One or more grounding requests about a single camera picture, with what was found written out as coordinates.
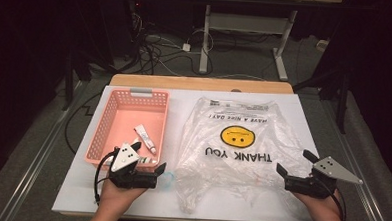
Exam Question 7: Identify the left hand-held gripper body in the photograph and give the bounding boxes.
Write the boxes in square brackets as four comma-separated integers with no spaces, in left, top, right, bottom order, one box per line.
[108,141,161,191]

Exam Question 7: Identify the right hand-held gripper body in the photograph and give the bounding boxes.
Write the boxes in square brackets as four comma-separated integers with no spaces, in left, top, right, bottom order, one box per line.
[283,153,365,202]

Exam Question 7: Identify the white ointment tube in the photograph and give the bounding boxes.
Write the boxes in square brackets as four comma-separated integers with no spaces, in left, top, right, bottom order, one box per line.
[131,123,159,156]

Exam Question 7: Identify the pink plastic basket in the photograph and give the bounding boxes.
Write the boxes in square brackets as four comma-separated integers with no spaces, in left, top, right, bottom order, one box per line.
[83,85,171,174]

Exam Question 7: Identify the clear plastic bag smiley print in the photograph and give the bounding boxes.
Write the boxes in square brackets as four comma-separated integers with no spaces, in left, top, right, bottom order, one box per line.
[171,95,318,221]

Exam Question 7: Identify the person's left hand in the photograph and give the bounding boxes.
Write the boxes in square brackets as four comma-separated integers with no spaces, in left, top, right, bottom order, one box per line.
[97,178,149,219]

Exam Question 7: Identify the person's right hand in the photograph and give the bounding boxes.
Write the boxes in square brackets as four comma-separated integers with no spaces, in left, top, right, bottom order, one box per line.
[291,189,346,221]

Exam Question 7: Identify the black stand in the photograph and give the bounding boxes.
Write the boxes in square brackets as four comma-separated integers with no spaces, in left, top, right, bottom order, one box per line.
[61,48,96,113]
[291,61,351,135]

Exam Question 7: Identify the white table mat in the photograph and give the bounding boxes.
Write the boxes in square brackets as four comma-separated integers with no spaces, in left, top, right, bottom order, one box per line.
[50,82,350,221]

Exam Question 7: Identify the wooden table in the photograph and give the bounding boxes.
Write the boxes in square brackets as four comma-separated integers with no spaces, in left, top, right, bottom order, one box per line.
[58,71,348,221]

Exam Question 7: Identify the white power strip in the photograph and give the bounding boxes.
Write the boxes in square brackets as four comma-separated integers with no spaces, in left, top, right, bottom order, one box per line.
[315,39,331,52]

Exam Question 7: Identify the left hand-held gripper black cable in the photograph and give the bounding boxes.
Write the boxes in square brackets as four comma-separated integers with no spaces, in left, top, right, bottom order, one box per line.
[93,147,120,205]

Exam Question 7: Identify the hand-held gripper black cable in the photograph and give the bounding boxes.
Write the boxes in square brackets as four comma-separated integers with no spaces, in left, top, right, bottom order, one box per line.
[93,147,120,205]
[313,177,349,221]

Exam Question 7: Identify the right hand-held gripper black cable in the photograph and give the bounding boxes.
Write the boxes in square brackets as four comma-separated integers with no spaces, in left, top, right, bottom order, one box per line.
[313,177,349,221]

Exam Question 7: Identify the metal floor rail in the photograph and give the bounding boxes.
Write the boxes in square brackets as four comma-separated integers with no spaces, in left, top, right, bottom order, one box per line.
[0,77,88,221]
[313,100,392,221]

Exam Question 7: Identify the black floor cable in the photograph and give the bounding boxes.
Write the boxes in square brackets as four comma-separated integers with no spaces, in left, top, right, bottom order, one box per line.
[63,90,103,156]

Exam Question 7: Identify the tangle of floor cables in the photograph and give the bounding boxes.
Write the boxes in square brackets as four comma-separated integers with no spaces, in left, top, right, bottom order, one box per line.
[126,11,217,79]

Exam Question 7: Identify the white metal desk frame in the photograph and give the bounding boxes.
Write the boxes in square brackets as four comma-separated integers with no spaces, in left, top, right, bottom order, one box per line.
[184,0,344,85]

